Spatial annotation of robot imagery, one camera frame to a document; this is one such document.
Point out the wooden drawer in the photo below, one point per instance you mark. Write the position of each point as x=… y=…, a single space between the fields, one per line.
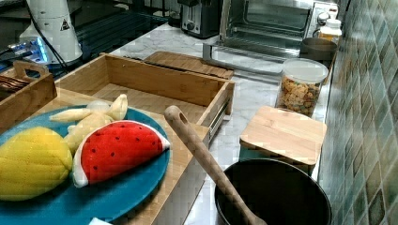
x=150 y=87

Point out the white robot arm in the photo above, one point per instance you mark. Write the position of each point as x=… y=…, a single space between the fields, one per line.
x=53 y=32

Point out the wooden spoon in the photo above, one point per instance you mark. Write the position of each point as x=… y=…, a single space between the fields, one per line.
x=181 y=126

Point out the large wooden cutting board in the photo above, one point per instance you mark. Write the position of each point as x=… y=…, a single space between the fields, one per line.
x=189 y=63

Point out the teal container with wooden lid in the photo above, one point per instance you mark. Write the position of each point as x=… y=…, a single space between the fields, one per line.
x=284 y=135

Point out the plush watermelon slice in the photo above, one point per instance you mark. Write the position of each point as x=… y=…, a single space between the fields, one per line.
x=114 y=149

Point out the black toaster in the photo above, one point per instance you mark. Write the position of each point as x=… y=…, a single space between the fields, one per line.
x=200 y=18

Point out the stainless toaster oven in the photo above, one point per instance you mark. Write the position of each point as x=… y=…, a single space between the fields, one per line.
x=259 y=35

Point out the plush peeled banana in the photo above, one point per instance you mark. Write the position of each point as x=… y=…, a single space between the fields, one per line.
x=96 y=114

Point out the clear jar of cereal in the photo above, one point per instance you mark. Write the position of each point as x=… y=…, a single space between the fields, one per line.
x=300 y=85

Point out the black bowl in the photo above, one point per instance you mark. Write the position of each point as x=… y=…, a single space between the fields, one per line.
x=280 y=193

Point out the dark round cup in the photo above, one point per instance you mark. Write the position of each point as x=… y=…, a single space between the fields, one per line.
x=318 y=49

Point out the white capped spice bottle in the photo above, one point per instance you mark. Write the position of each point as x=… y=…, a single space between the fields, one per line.
x=331 y=30

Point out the teal round plate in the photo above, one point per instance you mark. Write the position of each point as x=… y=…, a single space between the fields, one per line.
x=108 y=200

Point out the plush yellow lemon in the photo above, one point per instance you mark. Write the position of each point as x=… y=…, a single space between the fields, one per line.
x=33 y=162

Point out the wooden tray with handle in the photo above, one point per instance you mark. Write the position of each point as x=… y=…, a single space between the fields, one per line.
x=34 y=85

